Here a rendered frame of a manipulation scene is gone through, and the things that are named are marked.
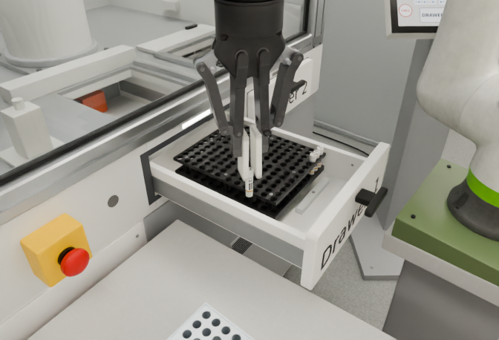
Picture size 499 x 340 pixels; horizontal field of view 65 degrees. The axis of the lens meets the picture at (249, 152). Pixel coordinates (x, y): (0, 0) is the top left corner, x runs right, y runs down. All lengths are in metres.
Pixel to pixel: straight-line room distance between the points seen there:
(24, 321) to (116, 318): 0.13
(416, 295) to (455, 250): 0.20
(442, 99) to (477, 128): 0.08
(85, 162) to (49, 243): 0.13
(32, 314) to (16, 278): 0.08
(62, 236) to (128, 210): 0.16
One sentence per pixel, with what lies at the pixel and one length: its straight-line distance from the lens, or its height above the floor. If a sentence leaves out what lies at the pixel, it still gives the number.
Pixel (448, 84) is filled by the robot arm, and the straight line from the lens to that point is 0.79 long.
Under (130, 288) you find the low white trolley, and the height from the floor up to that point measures 0.76.
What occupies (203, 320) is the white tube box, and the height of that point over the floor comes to 0.80.
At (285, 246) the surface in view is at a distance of 0.60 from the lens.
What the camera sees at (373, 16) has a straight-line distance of 2.33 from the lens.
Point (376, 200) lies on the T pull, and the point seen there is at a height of 0.91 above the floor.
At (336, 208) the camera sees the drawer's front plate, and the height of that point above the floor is 0.93.
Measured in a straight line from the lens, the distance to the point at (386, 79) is 2.38.
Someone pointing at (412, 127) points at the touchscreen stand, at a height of 0.57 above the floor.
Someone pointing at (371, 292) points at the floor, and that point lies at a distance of 1.70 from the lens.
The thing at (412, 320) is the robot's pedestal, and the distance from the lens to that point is 0.99.
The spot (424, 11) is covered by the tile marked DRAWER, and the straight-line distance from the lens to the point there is 1.36.
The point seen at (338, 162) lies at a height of 0.87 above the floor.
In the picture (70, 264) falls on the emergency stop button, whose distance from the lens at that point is 0.60.
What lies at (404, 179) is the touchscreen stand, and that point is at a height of 0.33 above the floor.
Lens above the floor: 1.30
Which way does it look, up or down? 33 degrees down
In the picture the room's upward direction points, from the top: straight up
